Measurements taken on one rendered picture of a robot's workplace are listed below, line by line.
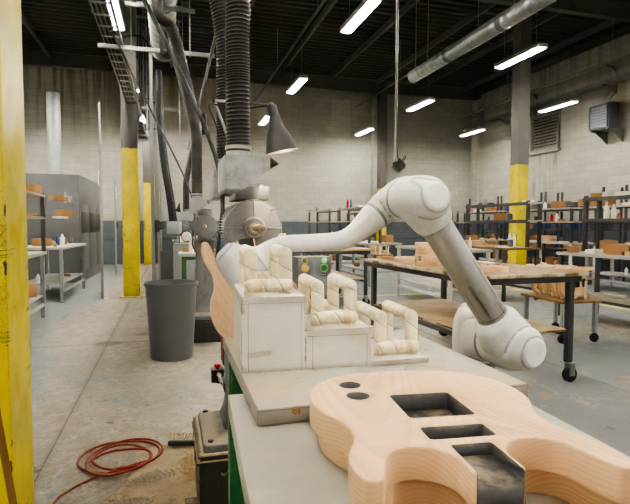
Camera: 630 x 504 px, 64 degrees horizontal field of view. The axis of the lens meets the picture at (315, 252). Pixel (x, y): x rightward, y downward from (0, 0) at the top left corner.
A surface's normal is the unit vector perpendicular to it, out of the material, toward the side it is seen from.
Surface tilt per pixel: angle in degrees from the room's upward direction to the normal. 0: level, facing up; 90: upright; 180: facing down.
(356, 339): 90
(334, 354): 90
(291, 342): 90
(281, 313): 90
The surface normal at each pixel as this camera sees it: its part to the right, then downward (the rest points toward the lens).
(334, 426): -0.79, 0.03
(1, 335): 0.28, 0.05
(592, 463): -0.91, 0.02
